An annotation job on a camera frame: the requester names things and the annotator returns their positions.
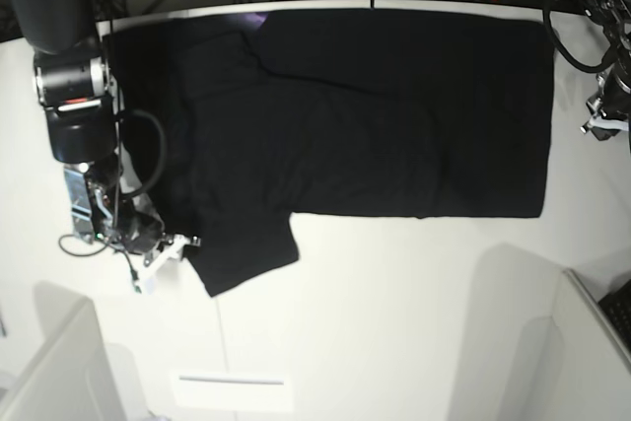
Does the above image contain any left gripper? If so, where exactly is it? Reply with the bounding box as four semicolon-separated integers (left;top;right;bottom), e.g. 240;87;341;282
584;63;630;141

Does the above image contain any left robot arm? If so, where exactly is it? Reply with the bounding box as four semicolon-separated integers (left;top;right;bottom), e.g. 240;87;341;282
542;0;630;142

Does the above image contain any black T-shirt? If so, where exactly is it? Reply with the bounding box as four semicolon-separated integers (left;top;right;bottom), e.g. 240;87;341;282
112;10;554;297

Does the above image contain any white partition panel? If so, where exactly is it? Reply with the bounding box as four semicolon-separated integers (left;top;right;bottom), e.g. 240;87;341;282
519;270;630;421
1;298;127;421

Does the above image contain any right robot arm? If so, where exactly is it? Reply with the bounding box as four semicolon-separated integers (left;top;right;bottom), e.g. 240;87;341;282
10;0;164;255

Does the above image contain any white partition panel right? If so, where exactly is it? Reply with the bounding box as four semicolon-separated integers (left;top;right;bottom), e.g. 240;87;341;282
519;270;630;421

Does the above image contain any black keyboard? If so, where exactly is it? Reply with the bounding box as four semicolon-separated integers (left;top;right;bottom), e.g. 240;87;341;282
598;281;631;348

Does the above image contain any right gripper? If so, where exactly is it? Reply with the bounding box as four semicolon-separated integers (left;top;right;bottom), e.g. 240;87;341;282
116;211;164;254

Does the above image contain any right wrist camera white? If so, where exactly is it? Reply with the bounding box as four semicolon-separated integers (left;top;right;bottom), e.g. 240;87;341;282
130;234;201;294

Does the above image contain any white partition panel left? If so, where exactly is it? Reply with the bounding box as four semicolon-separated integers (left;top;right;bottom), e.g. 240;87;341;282
1;298;127;421

